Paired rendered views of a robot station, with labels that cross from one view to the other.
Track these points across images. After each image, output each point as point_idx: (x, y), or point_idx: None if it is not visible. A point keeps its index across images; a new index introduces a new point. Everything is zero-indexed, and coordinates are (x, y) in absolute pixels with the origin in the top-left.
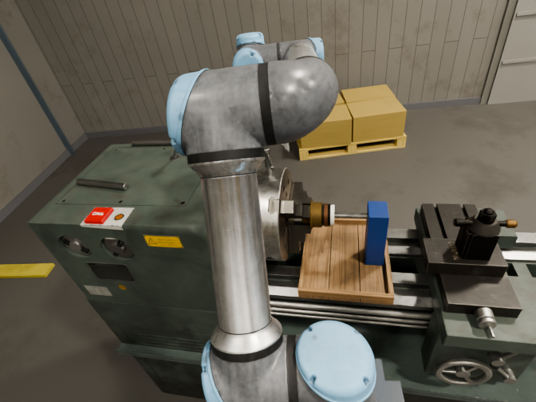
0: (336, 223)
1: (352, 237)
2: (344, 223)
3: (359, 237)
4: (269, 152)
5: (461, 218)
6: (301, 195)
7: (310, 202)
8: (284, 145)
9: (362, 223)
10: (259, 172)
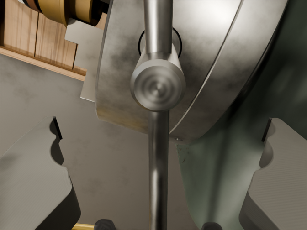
0: (65, 67)
1: (44, 30)
2: (54, 63)
3: (35, 28)
4: (142, 58)
5: None
6: (87, 52)
7: (70, 23)
8: (44, 129)
9: (26, 54)
10: (195, 67)
